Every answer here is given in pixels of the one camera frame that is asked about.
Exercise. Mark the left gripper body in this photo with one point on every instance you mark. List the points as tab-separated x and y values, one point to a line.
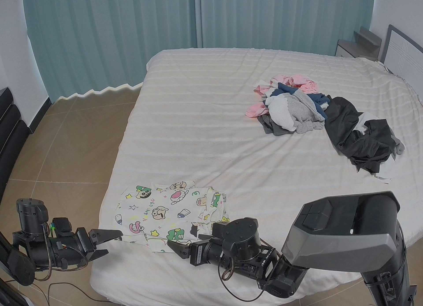
71	248

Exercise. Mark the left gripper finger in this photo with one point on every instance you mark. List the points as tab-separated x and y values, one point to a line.
95	255
102	236

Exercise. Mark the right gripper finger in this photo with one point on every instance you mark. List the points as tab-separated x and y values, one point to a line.
183	249

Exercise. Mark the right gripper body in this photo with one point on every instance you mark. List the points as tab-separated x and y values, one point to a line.
208	253

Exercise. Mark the white printed pyjama top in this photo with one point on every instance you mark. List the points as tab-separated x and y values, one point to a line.
165	208

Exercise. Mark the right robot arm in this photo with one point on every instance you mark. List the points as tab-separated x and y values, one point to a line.
347	232

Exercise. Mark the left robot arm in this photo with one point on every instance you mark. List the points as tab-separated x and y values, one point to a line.
29	251

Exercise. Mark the pile of clothes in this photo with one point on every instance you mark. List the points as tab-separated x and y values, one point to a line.
287	113

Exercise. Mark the bed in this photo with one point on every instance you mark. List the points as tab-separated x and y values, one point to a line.
214	116

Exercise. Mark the black and white garment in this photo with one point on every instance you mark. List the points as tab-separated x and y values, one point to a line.
347	129

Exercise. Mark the grey garment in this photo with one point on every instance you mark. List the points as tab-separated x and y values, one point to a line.
398	146

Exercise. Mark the blue-green curtain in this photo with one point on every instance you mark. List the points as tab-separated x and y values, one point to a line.
281	7
99	17

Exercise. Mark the grey bedside table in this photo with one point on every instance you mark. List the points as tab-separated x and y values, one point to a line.
353	48

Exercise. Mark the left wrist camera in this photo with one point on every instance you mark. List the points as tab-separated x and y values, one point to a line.
62	227

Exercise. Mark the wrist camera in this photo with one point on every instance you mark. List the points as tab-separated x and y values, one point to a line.
62	227
220	228

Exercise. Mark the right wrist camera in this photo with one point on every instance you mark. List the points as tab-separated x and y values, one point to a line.
220	228

